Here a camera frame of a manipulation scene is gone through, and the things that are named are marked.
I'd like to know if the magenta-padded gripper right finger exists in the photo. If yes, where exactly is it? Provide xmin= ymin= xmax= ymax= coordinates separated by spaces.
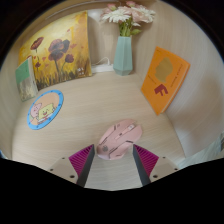
xmin=132 ymin=143 xmax=180 ymax=187

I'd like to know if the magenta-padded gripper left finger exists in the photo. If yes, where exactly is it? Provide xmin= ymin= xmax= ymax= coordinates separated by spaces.
xmin=48 ymin=143 xmax=97 ymax=188

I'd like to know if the pink computer mouse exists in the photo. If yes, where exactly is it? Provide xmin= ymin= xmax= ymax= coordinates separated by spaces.
xmin=95 ymin=118 xmax=144 ymax=161

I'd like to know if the round blue-rimmed cartoon mouse pad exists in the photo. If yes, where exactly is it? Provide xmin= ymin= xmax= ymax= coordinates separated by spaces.
xmin=26 ymin=89 xmax=65 ymax=131

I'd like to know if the orange book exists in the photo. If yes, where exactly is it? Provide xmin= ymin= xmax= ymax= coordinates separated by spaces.
xmin=140 ymin=45 xmax=191 ymax=116

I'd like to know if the green and beige book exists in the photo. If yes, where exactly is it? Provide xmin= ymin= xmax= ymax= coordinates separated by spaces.
xmin=14 ymin=55 xmax=39 ymax=103

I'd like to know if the pale teal faceted vase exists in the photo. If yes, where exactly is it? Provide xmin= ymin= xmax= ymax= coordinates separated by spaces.
xmin=112 ymin=35 xmax=134 ymax=77

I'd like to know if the yellow poppy flower painting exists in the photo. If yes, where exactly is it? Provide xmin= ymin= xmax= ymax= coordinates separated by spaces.
xmin=18 ymin=10 xmax=93 ymax=92

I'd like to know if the pink and white flower bouquet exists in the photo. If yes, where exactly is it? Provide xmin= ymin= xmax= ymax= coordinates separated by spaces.
xmin=99 ymin=0 xmax=157 ymax=38

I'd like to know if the white power strip with cable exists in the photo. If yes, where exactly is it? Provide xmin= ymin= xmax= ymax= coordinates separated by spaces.
xmin=90 ymin=56 xmax=116 ymax=74

